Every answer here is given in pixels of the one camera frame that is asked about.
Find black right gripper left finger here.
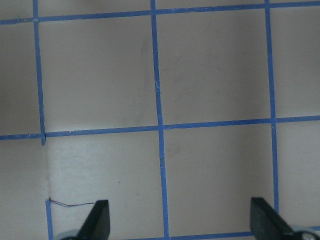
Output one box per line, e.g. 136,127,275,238
76,199,111,240

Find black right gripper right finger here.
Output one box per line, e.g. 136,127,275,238
250,197,299,240

